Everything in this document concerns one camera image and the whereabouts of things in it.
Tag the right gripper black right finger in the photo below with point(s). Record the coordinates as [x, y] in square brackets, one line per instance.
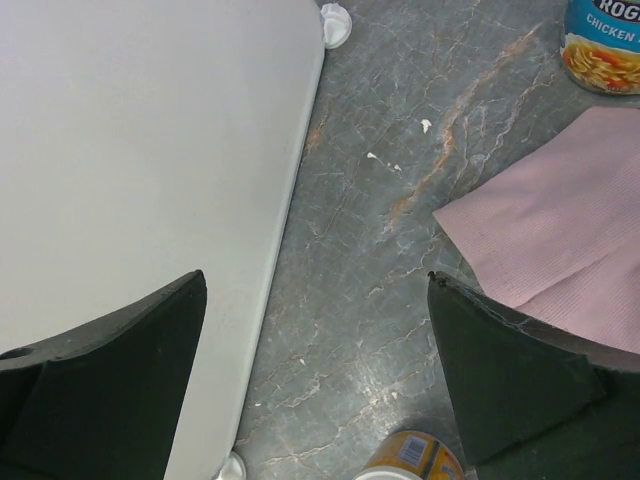
[532, 401]

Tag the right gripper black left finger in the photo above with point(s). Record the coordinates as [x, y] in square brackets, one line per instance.
[102, 400]

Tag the blue chicken noodle soup can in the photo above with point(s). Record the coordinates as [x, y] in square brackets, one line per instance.
[600, 45]

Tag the yellow labelled can white lid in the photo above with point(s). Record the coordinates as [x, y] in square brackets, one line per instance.
[412, 455]

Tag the mauve pink cloth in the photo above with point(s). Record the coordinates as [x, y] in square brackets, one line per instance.
[556, 235]

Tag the white plastic cube cabinet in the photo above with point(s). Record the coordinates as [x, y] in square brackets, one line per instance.
[142, 141]

